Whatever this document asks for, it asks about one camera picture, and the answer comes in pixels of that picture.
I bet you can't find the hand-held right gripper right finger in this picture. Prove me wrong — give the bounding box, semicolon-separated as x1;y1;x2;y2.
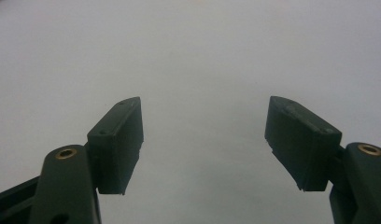
264;95;381;224

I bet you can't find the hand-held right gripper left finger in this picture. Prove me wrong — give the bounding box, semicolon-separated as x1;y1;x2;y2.
27;96;145;224

